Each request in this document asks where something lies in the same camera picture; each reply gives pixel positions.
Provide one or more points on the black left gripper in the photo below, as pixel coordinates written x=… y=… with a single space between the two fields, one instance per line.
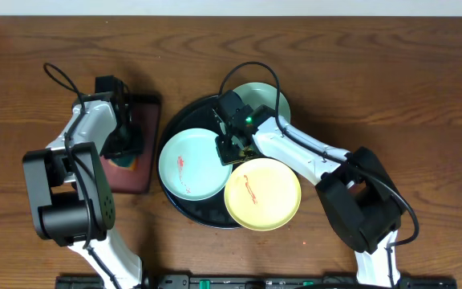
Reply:
x=136 y=147

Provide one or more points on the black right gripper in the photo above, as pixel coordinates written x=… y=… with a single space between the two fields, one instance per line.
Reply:
x=225 y=157

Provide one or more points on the green sponge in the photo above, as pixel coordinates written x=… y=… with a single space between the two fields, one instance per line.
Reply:
x=127 y=162

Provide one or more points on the light green plate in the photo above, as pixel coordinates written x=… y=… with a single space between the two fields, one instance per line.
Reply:
x=190 y=167
x=256 y=94

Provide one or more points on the yellow plate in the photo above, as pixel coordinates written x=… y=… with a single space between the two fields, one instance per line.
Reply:
x=262 y=194

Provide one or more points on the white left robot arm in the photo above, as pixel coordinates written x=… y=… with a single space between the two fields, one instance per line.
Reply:
x=70 y=198

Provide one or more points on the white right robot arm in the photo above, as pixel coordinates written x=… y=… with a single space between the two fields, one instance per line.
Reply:
x=360 y=201

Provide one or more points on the black rectangular tray, red water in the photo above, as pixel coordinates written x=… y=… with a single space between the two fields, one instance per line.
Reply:
x=136 y=177

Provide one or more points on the round black tray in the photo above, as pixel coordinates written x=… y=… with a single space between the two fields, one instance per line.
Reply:
x=212 y=210

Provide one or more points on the light green plate, red streak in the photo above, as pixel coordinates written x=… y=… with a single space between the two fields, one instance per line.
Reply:
x=256 y=94

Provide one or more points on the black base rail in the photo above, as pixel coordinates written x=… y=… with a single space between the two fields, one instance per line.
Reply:
x=186 y=282

